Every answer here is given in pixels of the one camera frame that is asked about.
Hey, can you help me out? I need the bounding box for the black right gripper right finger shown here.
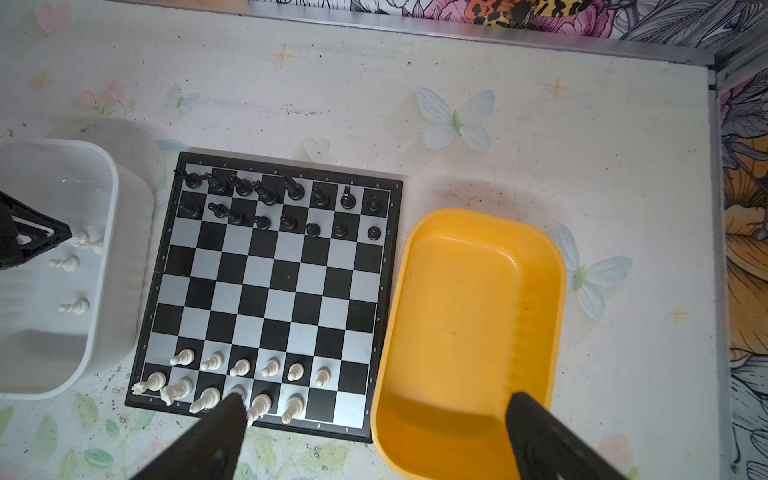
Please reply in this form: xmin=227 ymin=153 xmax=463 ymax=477
xmin=505 ymin=391 xmax=624 ymax=480

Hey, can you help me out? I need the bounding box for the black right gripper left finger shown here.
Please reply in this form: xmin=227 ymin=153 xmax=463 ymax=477
xmin=133 ymin=393 xmax=247 ymax=479

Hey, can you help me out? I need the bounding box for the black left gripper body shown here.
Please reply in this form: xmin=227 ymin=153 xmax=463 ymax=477
xmin=1 ymin=192 xmax=72 ymax=270

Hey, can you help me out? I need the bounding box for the black rook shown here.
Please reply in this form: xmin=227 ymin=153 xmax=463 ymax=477
xmin=174 ymin=168 xmax=203 ymax=189

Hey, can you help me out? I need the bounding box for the black pawn end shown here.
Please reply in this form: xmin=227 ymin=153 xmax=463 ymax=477
xmin=333 ymin=222 xmax=347 ymax=238

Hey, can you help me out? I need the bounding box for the black pawn mid tub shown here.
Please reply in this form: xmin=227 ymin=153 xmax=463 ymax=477
xmin=367 ymin=226 xmax=381 ymax=241

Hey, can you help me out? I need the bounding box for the black tall chess piece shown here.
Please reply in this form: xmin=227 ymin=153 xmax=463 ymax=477
xmin=366 ymin=194 xmax=382 ymax=215

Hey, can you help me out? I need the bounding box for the black chess piece on board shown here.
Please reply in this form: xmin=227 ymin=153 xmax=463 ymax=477
xmin=340 ymin=185 xmax=356 ymax=210

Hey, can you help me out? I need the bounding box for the white pawn in tub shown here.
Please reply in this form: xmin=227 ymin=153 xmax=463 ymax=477
xmin=58 ymin=298 xmax=90 ymax=315
xmin=47 ymin=256 xmax=80 ymax=272

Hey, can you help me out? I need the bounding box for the white piece in tub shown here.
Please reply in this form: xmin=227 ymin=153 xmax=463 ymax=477
xmin=69 ymin=233 xmax=103 ymax=255

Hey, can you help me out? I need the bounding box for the white plastic tub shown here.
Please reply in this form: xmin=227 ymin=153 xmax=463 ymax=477
xmin=1 ymin=139 xmax=154 ymax=400

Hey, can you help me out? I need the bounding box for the yellow plastic tub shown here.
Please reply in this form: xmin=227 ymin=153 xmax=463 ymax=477
xmin=371 ymin=208 xmax=566 ymax=479

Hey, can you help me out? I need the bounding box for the black white chessboard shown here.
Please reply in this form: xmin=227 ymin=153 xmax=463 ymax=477
xmin=126 ymin=152 xmax=403 ymax=443

